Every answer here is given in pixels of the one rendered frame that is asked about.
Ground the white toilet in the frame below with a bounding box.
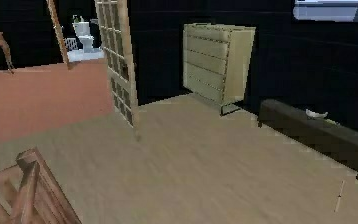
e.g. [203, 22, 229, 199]
[72, 20, 103, 54]

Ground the white ribbed bin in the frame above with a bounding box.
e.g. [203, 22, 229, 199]
[64, 37, 79, 52]

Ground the wooden glass-paned room door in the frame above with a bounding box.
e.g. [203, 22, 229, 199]
[94, 0, 142, 141]

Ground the white curved dish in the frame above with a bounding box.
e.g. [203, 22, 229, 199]
[305, 108, 329, 120]

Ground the dark low bench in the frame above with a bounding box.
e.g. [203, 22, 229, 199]
[257, 98, 358, 181]

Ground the grey wall appliance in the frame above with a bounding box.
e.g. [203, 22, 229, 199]
[292, 0, 358, 23]

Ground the beige chest of drawers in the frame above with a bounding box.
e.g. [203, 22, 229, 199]
[182, 22, 257, 116]

